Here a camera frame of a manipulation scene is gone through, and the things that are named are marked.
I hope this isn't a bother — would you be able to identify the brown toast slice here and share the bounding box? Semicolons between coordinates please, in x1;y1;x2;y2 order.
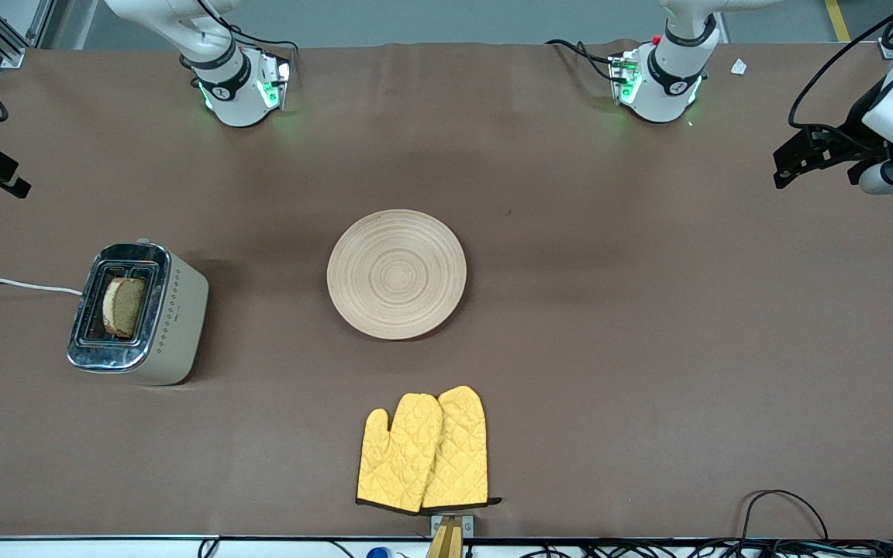
102;277;147;339

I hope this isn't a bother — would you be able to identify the round wooden plate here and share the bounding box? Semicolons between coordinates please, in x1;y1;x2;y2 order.
326;209;467;340

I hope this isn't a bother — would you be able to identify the small metal mounting plate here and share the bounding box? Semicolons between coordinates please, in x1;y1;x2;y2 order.
430;514;475;538

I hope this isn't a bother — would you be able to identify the chrome and beige toaster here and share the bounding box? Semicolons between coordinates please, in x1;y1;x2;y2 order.
67;239;209;387

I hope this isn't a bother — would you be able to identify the brown table cover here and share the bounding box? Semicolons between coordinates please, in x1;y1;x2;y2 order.
0;40;893;540

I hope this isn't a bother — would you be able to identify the yellow quilted oven mitt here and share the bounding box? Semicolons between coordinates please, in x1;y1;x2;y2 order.
422;385;502;511
356;393;443;514

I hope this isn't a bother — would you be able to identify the yellow wooden stick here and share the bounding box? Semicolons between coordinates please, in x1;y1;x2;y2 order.
425;518;464;558

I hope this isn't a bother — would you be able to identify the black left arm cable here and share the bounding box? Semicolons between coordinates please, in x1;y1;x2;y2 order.
788;0;893;131

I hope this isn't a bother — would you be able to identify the white toaster power cable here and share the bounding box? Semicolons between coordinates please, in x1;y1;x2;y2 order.
0;277;84;296

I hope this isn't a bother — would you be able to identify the metal arm base bracket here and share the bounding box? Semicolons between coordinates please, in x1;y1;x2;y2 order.
608;50;643;105
259;48;293;111

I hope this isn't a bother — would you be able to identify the black arm base cable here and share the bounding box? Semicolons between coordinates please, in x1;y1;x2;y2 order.
546;39;618;83
197;0;300;78

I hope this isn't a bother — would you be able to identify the black looped cable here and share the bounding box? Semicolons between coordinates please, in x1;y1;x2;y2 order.
737;489;831;543

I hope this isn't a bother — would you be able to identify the black cable bundle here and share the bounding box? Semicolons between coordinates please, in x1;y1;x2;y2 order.
462;538;893;558

